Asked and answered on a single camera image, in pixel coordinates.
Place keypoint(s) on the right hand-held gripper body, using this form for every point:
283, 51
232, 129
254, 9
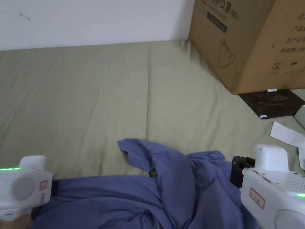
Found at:
269, 190

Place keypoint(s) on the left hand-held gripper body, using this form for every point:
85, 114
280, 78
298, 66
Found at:
21, 188

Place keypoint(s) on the blue garment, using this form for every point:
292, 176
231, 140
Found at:
124, 202

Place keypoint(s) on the person's left hand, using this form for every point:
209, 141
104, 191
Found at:
16, 223

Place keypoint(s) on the white paper sheet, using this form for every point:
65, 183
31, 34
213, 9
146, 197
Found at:
286, 133

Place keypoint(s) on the white box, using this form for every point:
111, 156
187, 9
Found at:
301, 117

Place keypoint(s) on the dark flat board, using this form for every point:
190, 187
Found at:
271, 105

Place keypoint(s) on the small white stick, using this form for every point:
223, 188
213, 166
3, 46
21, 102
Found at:
271, 90

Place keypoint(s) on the bed with pale green sheet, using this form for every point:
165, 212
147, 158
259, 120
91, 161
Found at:
83, 95

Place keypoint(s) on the brown cardboard carton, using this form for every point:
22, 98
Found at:
247, 43

